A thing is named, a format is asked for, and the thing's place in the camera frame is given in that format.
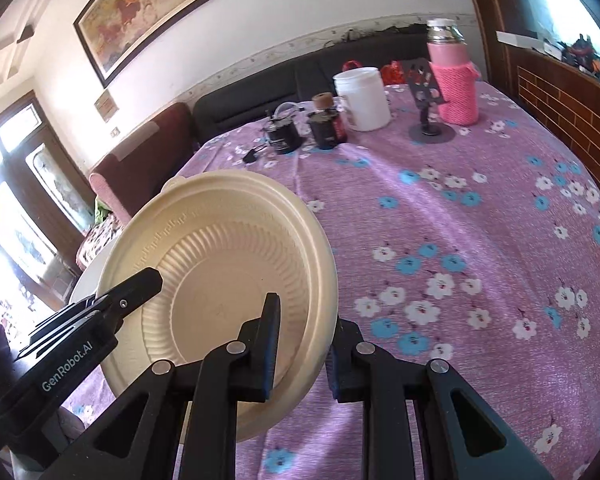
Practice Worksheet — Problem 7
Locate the white bowl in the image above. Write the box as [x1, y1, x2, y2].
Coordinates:
[69, 242, 114, 304]

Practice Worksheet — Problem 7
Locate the beige paper plate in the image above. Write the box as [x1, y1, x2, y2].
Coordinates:
[98, 170, 338, 440]

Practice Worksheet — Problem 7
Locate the patterned cushion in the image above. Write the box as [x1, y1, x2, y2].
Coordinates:
[76, 212, 122, 271]

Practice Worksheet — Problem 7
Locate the maroon armchair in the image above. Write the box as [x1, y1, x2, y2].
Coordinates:
[88, 103, 199, 226]

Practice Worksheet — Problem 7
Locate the small black charger plug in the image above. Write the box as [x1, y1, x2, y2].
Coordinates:
[242, 144, 268, 165]

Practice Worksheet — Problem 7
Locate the black sofa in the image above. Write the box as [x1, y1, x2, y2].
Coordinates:
[192, 24, 428, 143]

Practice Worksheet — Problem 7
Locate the black phone stand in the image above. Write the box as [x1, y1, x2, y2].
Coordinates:
[400, 58, 455, 144]

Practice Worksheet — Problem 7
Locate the red plastic bag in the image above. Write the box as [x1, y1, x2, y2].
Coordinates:
[341, 60, 406, 86]

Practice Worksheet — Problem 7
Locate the pink knitted sleeve flask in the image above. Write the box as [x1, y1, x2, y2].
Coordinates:
[427, 18, 479, 127]

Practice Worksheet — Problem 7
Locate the black jar with cables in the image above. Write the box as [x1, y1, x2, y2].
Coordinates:
[262, 102, 303, 155]

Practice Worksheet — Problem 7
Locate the framed painting on wall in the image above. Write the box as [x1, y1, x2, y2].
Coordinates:
[73, 0, 208, 87]

